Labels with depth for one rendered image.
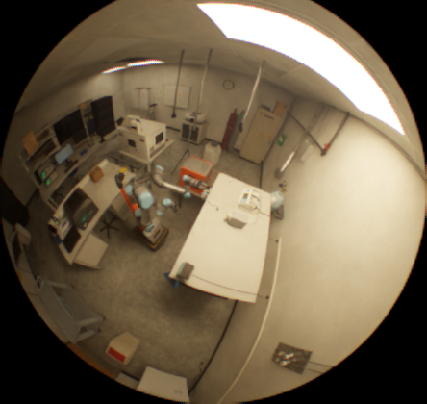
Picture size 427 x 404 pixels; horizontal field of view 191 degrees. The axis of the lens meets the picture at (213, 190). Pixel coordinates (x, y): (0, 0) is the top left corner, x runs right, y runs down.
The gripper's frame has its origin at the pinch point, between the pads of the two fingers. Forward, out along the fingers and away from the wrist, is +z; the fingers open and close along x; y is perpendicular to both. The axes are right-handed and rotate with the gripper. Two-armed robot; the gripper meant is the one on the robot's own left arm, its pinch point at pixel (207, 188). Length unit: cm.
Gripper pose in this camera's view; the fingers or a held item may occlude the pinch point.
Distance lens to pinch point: 147.5
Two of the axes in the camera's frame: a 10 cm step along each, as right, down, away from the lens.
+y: 2.1, -6.2, -7.5
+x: 3.2, -6.8, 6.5
